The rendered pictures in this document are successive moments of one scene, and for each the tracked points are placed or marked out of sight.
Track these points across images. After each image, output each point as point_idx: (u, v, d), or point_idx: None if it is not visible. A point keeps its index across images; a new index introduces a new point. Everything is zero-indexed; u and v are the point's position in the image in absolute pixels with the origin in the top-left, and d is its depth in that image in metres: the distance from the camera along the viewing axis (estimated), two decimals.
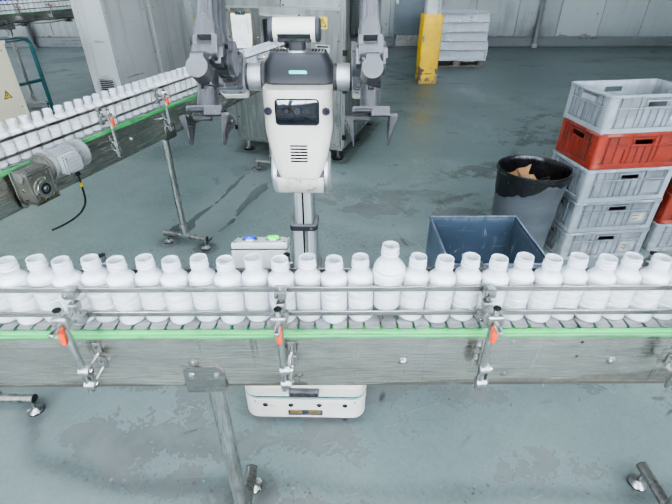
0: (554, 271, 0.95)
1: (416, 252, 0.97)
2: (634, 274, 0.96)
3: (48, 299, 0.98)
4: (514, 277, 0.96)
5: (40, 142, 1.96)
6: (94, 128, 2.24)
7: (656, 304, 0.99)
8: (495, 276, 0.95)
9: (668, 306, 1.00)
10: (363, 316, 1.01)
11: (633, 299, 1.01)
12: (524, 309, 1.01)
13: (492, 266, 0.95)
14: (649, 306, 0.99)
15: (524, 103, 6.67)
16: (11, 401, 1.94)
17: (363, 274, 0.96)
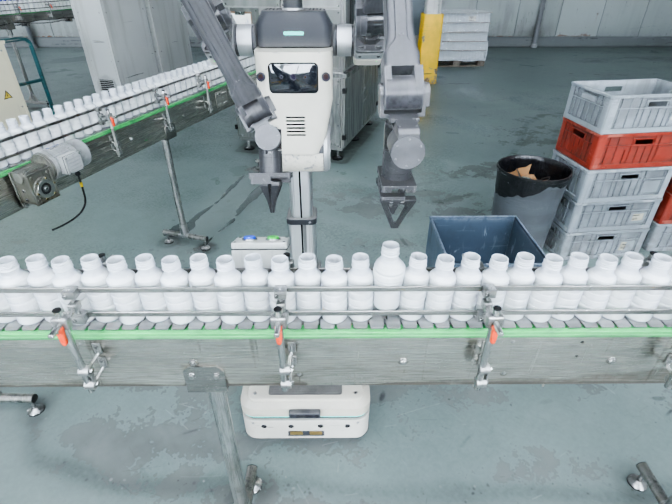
0: (554, 271, 0.95)
1: (416, 252, 0.97)
2: (634, 274, 0.96)
3: (48, 299, 0.98)
4: (514, 277, 0.96)
5: (40, 142, 1.96)
6: (94, 128, 2.24)
7: (656, 304, 0.99)
8: (495, 276, 0.95)
9: (668, 306, 1.00)
10: (363, 316, 1.01)
11: (633, 299, 1.01)
12: (524, 309, 1.01)
13: (492, 266, 0.95)
14: (649, 306, 0.99)
15: (524, 103, 6.67)
16: (11, 401, 1.94)
17: (363, 274, 0.96)
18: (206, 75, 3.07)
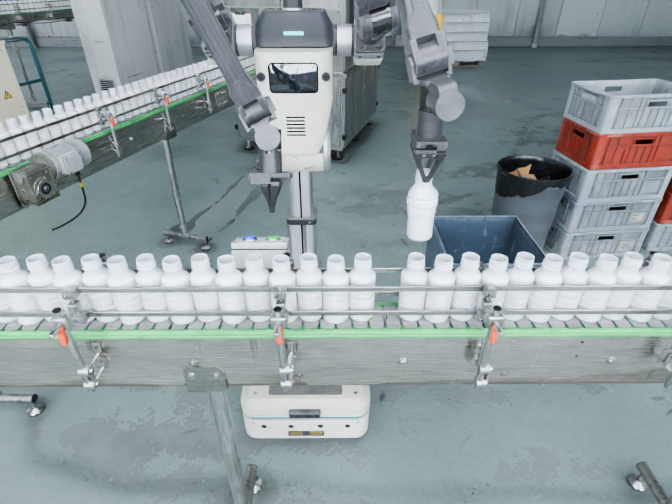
0: (554, 271, 0.95)
1: (413, 253, 0.97)
2: (634, 274, 0.96)
3: (49, 299, 0.98)
4: (514, 277, 0.96)
5: (40, 142, 1.96)
6: (94, 128, 2.24)
7: (656, 304, 0.99)
8: (495, 276, 0.95)
9: (668, 306, 1.00)
10: (364, 316, 1.01)
11: (633, 299, 1.01)
12: (524, 309, 1.01)
13: (492, 266, 0.95)
14: (649, 306, 0.99)
15: (524, 103, 6.67)
16: (11, 401, 1.94)
17: (366, 274, 0.96)
18: (206, 75, 3.07)
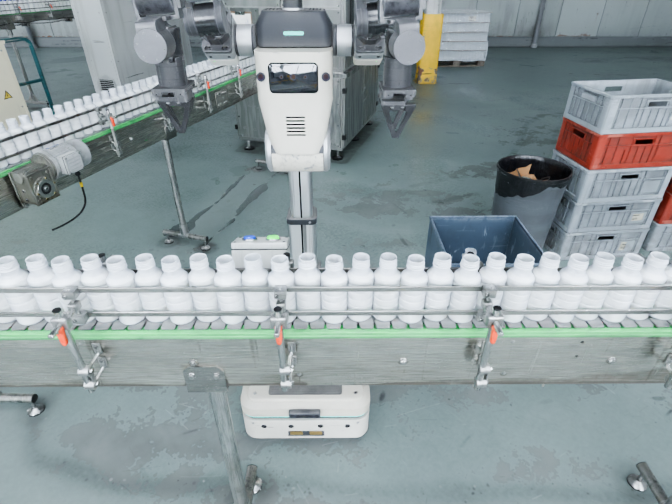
0: (525, 271, 0.95)
1: (386, 253, 0.97)
2: (606, 274, 0.96)
3: (48, 299, 0.98)
4: (486, 277, 0.96)
5: (40, 142, 1.96)
6: (94, 128, 2.24)
7: (628, 304, 0.99)
8: (466, 276, 0.95)
9: (641, 306, 1.00)
10: (363, 316, 1.01)
11: (606, 299, 1.00)
12: None
13: (463, 266, 0.95)
14: (621, 306, 0.99)
15: (524, 103, 6.67)
16: (11, 401, 1.94)
17: (364, 274, 0.96)
18: (206, 75, 3.07)
